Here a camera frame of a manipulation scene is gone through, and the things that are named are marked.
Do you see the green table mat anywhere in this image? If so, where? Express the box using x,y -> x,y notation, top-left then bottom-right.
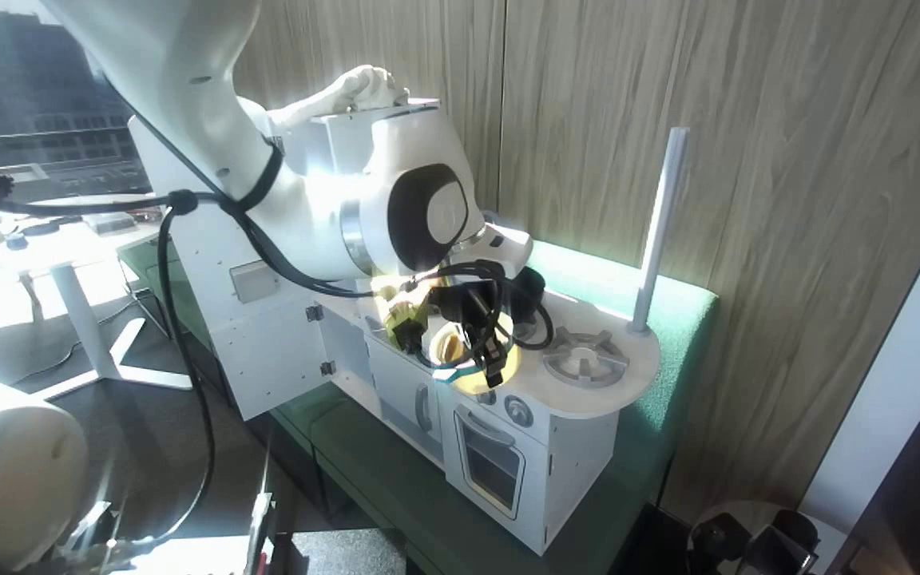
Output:
274,243 -> 717,575

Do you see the white toy kitchen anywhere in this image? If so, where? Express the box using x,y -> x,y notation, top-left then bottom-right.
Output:
127,99 -> 693,558

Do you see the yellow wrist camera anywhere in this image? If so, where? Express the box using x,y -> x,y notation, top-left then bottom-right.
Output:
370,275 -> 438,333

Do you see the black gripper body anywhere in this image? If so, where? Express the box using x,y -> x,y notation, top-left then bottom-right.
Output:
391,258 -> 552,385

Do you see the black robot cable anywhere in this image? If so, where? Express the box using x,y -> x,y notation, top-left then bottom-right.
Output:
0,137 -> 378,546

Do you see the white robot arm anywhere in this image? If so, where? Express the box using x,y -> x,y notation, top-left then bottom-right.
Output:
44,0 -> 531,297

